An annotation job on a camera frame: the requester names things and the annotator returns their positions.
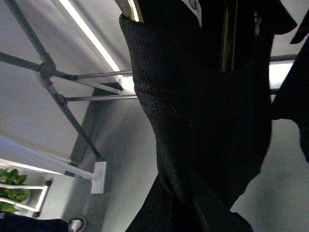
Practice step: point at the black printed t-shirt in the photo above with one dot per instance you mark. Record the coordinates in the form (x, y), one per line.
(212, 127)

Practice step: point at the white shelf with plants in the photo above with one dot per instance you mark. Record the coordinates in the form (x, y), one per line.
(23, 188)

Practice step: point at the white pole bracket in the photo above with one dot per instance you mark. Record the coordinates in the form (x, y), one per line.
(97, 177)

